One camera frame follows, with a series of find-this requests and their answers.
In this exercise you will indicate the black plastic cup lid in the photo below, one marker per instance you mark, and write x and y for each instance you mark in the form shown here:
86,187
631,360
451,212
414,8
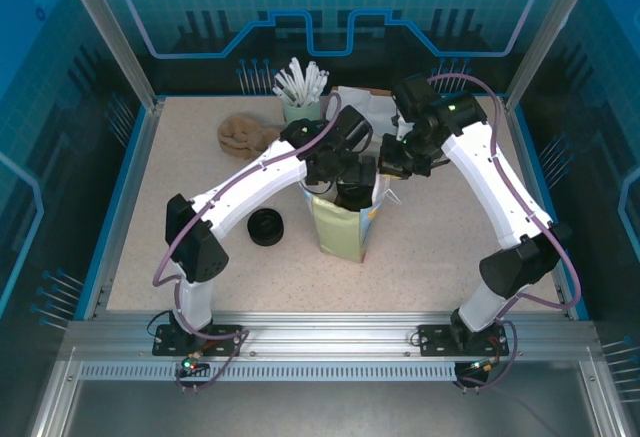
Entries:
354,202

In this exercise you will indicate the white and green paper bag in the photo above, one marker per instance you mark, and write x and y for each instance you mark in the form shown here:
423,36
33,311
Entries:
340,232

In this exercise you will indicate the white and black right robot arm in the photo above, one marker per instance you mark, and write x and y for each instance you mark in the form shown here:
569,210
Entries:
495,182

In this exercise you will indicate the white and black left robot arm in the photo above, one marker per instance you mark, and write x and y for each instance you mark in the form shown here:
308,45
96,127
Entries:
250,182

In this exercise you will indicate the mint green straw holder cup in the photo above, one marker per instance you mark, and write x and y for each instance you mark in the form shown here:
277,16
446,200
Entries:
300,112

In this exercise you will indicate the white wrapped straw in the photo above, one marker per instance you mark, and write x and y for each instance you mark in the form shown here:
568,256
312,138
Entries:
286,86
310,82
296,82
320,86
281,93

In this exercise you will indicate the aluminium mounting rail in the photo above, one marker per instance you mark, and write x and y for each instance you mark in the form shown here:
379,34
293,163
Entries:
325,329

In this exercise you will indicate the aluminium frame post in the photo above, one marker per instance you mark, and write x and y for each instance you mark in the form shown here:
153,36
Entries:
542,32
116,32

